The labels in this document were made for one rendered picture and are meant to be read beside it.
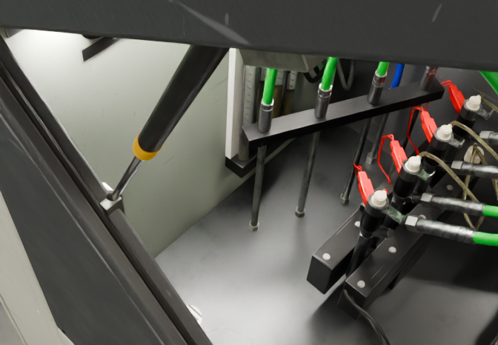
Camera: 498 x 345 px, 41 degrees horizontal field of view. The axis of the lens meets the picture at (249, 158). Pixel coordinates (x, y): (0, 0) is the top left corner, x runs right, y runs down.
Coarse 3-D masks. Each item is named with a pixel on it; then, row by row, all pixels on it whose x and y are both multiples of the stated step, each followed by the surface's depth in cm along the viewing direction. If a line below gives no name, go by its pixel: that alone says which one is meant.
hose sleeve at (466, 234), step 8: (416, 224) 85; (424, 224) 84; (432, 224) 83; (440, 224) 82; (448, 224) 82; (424, 232) 84; (432, 232) 83; (440, 232) 82; (448, 232) 81; (456, 232) 80; (464, 232) 80; (472, 232) 79; (456, 240) 81; (464, 240) 80; (472, 240) 79
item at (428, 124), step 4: (424, 112) 102; (420, 116) 103; (424, 116) 102; (428, 116) 102; (424, 120) 101; (428, 120) 101; (432, 120) 101; (424, 124) 101; (428, 124) 100; (432, 124) 100; (424, 128) 101; (428, 128) 100; (432, 128) 100; (436, 128) 100; (428, 132) 100; (432, 132) 99; (428, 136) 100; (428, 140) 100
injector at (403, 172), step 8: (400, 176) 94; (408, 176) 92; (416, 176) 92; (400, 184) 94; (408, 184) 94; (392, 192) 98; (400, 192) 96; (408, 192) 95; (416, 192) 96; (392, 200) 99; (400, 200) 97; (408, 200) 96; (416, 200) 95; (400, 208) 99; (384, 224) 104; (392, 224) 103; (376, 240) 108
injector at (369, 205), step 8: (368, 200) 89; (368, 208) 89; (376, 208) 88; (384, 208) 88; (368, 216) 90; (376, 216) 89; (360, 224) 93; (368, 224) 91; (376, 224) 91; (360, 232) 95; (368, 232) 93; (376, 232) 92; (384, 232) 91; (392, 232) 91; (360, 240) 96; (368, 240) 95; (360, 248) 97; (352, 256) 100; (360, 256) 99; (352, 264) 101; (360, 264) 101; (352, 272) 103
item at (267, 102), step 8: (272, 72) 88; (480, 72) 64; (488, 72) 64; (496, 72) 64; (272, 80) 89; (488, 80) 64; (496, 80) 64; (264, 88) 91; (272, 88) 90; (496, 88) 64; (264, 96) 92; (272, 96) 92; (264, 104) 93; (272, 104) 93; (480, 232) 78; (480, 240) 78; (488, 240) 77; (496, 240) 76
